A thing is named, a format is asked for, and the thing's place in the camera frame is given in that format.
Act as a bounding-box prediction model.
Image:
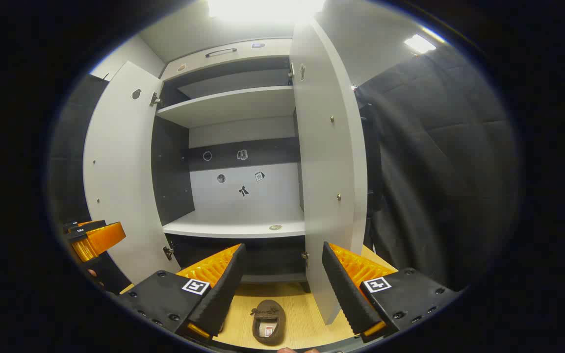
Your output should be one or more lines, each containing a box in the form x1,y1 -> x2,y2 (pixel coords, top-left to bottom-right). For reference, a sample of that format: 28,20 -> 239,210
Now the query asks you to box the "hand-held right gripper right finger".
322,242 -> 461,344

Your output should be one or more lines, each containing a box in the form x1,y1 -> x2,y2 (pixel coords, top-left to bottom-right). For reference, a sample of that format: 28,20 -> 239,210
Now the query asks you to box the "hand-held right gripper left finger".
116,244 -> 247,341

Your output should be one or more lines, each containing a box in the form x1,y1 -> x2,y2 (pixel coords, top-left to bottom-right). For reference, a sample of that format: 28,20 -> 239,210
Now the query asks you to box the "brown fuzzy shoe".
252,300 -> 286,346

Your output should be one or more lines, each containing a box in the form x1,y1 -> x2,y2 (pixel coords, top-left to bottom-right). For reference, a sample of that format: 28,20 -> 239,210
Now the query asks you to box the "white shoe cabinet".
151,38 -> 311,294

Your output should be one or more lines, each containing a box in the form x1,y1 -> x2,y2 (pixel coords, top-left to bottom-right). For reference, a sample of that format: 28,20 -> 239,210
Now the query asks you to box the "white cabinet drawer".
161,38 -> 293,81

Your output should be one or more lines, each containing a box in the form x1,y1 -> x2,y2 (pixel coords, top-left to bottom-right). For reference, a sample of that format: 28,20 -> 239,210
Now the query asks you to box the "black backdrop cloth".
354,43 -> 519,293

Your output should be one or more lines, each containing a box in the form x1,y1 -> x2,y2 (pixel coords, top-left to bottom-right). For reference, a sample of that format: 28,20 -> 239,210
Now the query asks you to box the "ceiling light panel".
404,33 -> 437,54
207,0 -> 326,23

